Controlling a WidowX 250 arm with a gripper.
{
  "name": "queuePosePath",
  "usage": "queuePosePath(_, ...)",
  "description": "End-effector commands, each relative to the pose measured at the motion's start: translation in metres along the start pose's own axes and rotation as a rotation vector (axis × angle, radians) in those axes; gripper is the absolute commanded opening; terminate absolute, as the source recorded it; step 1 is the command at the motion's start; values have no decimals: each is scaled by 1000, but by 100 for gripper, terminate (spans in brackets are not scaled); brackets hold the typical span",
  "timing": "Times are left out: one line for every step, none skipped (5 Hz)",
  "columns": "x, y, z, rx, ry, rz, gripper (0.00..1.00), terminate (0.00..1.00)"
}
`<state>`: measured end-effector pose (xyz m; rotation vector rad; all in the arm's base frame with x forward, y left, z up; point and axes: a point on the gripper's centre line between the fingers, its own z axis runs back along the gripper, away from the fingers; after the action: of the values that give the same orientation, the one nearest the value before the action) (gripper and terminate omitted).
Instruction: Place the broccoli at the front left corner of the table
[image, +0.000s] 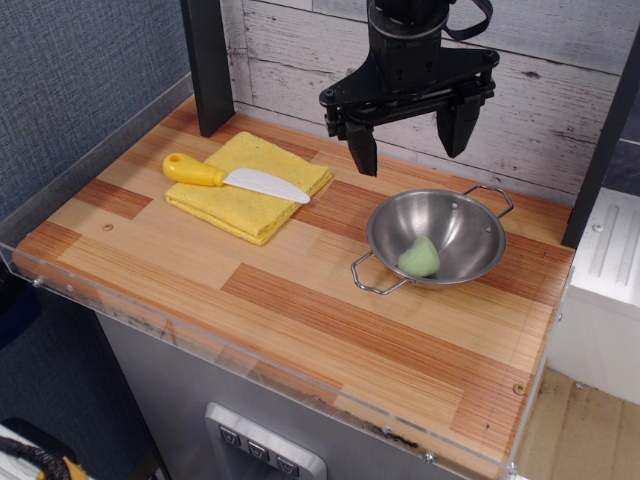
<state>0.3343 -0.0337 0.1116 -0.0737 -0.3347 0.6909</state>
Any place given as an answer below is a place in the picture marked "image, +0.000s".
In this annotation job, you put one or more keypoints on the yellow handled white knife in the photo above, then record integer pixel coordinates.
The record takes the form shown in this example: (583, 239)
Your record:
(184, 169)

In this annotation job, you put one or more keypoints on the silver dispenser button panel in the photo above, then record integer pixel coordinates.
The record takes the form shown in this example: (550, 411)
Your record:
(248, 450)

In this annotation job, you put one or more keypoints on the yellow folded cloth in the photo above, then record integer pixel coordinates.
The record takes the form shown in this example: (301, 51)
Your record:
(249, 215)

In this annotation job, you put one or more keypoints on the dark right post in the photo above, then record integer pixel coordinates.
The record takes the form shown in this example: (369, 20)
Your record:
(605, 148)

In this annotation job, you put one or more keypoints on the dark post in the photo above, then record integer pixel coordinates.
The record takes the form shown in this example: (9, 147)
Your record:
(605, 148)
(211, 80)

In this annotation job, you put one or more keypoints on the light green toy broccoli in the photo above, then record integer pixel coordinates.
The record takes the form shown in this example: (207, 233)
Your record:
(421, 259)

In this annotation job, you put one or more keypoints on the silver toy fridge cabinet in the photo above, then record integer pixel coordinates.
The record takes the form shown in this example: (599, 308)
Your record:
(173, 380)

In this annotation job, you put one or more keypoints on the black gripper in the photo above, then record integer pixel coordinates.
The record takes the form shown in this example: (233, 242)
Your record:
(407, 73)

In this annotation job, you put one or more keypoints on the dark left post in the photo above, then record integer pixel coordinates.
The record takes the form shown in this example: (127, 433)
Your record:
(211, 80)

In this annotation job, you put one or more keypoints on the clear acrylic table guard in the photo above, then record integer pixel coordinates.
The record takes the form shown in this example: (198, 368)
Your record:
(441, 362)

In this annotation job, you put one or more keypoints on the stainless steel bowl with handles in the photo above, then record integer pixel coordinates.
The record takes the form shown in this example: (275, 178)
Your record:
(465, 229)

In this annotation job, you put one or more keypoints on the white side cabinet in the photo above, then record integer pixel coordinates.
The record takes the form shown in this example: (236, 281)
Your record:
(596, 338)

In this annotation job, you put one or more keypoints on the yellow black object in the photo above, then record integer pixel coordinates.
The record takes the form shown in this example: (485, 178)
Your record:
(48, 464)

